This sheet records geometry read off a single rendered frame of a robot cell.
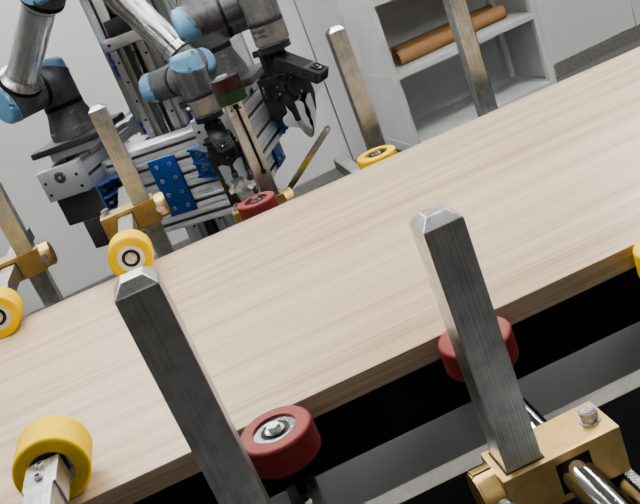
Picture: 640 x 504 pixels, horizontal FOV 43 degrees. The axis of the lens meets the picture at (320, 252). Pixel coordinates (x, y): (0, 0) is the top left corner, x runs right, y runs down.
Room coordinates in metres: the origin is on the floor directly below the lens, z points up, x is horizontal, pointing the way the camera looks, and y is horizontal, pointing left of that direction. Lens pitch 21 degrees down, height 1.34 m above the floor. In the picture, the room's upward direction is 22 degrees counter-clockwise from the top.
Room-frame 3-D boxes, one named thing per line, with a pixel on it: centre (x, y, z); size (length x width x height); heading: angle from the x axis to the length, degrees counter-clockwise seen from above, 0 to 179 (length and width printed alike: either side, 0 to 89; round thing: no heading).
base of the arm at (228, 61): (2.36, 0.07, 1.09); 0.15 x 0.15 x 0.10
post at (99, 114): (1.66, 0.30, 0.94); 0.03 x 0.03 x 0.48; 6
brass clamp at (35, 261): (1.63, 0.57, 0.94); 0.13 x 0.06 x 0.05; 96
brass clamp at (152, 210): (1.65, 0.32, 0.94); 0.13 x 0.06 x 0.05; 96
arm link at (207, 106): (2.01, 0.13, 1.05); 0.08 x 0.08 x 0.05
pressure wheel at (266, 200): (1.56, 0.08, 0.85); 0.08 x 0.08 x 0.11
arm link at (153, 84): (2.08, 0.19, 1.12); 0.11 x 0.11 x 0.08; 51
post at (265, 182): (1.68, 0.05, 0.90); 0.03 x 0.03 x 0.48; 6
